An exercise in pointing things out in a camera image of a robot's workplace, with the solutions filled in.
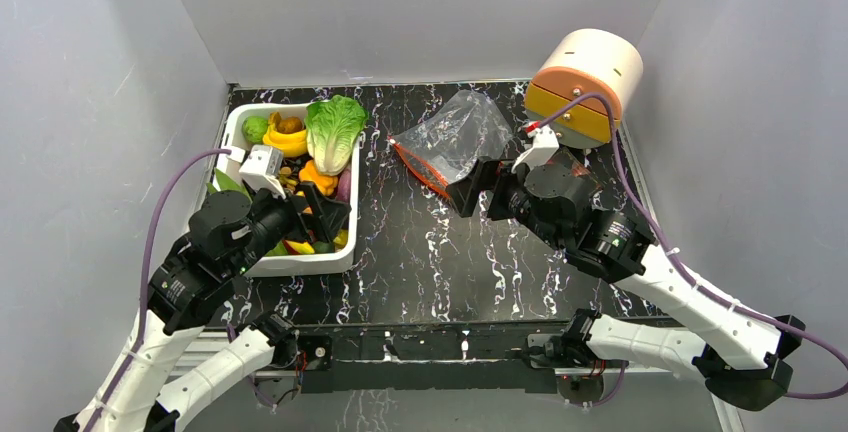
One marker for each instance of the mango slice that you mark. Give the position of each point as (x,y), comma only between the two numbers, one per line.
(299,248)

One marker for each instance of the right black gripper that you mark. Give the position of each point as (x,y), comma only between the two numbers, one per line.
(495,187)

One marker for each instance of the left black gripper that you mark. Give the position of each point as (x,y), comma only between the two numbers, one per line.
(327,214)

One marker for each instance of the brown kiwi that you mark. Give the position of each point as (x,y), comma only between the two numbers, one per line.
(288,125)

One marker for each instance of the purple eggplant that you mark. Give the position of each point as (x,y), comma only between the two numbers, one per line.
(344,186)

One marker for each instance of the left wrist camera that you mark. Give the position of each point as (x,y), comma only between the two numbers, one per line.
(260,170)

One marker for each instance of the orange bell pepper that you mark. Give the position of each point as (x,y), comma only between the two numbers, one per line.
(326,184)

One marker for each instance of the green lime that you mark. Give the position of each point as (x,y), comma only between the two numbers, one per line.
(254,128)

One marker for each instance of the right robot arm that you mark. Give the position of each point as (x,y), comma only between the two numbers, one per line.
(740,360)

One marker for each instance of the clear zip top bag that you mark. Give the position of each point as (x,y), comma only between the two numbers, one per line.
(443,149)

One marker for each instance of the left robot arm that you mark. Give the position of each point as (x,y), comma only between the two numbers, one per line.
(226,237)

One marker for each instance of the yellow banana bunch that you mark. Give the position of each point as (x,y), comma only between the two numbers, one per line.
(293,145)

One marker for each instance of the green lettuce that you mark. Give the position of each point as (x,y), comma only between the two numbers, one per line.
(333,127)

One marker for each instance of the green leaf vegetable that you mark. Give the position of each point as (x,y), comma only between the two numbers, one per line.
(223,182)

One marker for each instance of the round drawer cabinet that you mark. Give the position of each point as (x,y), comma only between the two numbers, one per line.
(585,61)

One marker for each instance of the brown longan bunch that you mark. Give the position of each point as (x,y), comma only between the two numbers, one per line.
(289,177)

